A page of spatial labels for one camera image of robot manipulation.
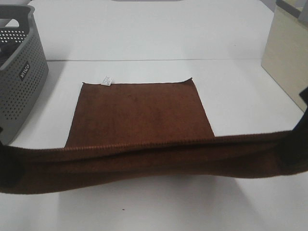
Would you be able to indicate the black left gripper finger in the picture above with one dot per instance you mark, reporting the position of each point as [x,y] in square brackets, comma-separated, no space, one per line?
[11,170]

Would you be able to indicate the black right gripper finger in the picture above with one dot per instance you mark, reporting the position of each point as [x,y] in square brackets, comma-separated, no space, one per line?
[293,149]

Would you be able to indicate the brown towel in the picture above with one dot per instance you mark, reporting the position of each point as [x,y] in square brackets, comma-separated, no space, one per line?
[127,131]

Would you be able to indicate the beige wooden box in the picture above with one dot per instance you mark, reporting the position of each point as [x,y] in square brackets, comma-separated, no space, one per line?
[285,57]

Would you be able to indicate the grey perforated plastic basket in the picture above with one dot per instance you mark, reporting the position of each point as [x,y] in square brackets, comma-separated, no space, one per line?
[23,75]

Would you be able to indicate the dark item in basket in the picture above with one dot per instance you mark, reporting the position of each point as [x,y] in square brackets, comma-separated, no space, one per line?
[6,50]

